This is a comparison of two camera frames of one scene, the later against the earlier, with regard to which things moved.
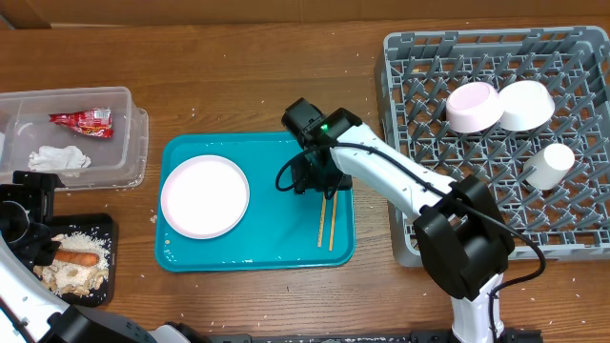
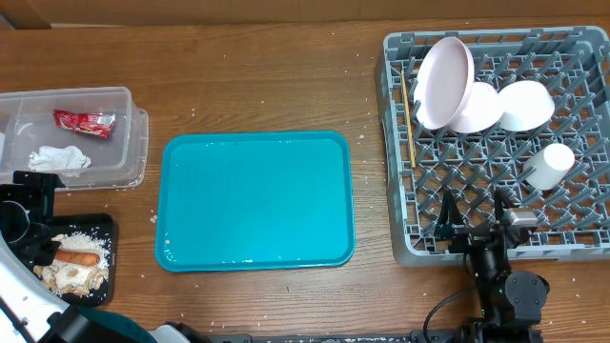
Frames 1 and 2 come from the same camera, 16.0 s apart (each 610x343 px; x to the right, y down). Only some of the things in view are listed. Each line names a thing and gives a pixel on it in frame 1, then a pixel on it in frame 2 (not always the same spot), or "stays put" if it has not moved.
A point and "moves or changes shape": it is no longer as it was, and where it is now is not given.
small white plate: x=474 y=107 stays put
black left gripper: x=35 y=189 stays put
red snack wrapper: x=91 y=122 moves or changes shape
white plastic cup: x=547 y=168 stays put
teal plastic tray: x=218 y=207 stays put
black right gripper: x=304 y=181 → x=467 y=236
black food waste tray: x=86 y=271 stays put
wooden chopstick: x=322 y=223 → x=409 y=123
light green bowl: x=525 y=106 stays put
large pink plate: x=204 y=196 → x=444 y=84
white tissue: x=55 y=158 stays put
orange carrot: x=77 y=258 stays put
